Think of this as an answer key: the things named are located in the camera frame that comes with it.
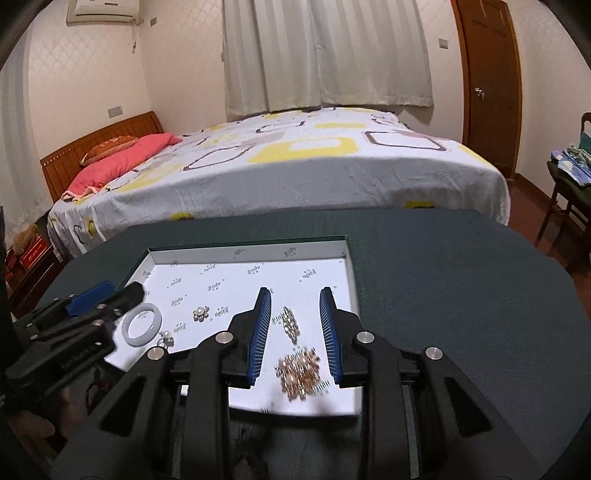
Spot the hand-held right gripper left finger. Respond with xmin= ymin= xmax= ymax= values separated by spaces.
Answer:
xmin=51 ymin=287 xmax=273 ymax=480

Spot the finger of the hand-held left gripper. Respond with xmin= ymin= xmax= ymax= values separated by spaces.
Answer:
xmin=32 ymin=282 xmax=145 ymax=344
xmin=16 ymin=281 xmax=116 ymax=333

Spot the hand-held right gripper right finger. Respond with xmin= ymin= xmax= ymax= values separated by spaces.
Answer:
xmin=320 ymin=286 xmax=541 ymax=480

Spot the white jade bangle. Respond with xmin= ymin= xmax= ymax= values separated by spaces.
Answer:
xmin=121 ymin=302 xmax=163 ymax=347

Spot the gold crystal bracelet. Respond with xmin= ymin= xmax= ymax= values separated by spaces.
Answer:
xmin=274 ymin=347 xmax=324 ymax=401

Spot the shallow printed paper-lined tray box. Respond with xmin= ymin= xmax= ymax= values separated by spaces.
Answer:
xmin=107 ymin=235 xmax=363 ymax=416

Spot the dark wooden nightstand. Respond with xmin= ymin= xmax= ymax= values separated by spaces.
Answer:
xmin=7 ymin=244 xmax=63 ymax=319

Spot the red gift box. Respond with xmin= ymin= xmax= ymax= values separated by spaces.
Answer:
xmin=19 ymin=235 xmax=54 ymax=268

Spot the brown teddy bear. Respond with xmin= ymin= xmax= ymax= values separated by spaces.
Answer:
xmin=11 ymin=224 xmax=40 ymax=257

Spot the pink quilted pillow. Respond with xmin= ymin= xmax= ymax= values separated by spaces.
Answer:
xmin=62 ymin=133 xmax=183 ymax=201

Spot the wooden headboard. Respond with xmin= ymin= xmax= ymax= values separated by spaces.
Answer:
xmin=40 ymin=111 xmax=165 ymax=204

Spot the orange cushion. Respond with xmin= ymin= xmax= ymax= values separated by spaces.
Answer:
xmin=79 ymin=136 xmax=139 ymax=167

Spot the bed with patterned sheet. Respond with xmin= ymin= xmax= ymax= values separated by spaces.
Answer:
xmin=47 ymin=106 xmax=511 ymax=259

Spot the wooden chair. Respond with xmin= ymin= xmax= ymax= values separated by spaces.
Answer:
xmin=536 ymin=112 xmax=591 ymax=259

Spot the white air conditioner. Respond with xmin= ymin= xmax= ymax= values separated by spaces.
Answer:
xmin=66 ymin=0 xmax=140 ymax=26

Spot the white window curtain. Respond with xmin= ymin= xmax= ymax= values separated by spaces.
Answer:
xmin=222 ymin=0 xmax=435 ymax=121

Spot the pile of clothes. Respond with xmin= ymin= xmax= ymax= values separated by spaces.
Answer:
xmin=547 ymin=143 xmax=591 ymax=206

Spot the brown wooden door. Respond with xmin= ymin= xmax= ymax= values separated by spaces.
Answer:
xmin=451 ymin=0 xmax=522 ymax=178

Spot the dark red bead bracelet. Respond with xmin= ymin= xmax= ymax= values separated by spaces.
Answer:
xmin=88 ymin=367 xmax=109 ymax=404

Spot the sheer white wall curtain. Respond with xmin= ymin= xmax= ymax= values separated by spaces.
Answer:
xmin=0 ymin=41 xmax=51 ymax=232

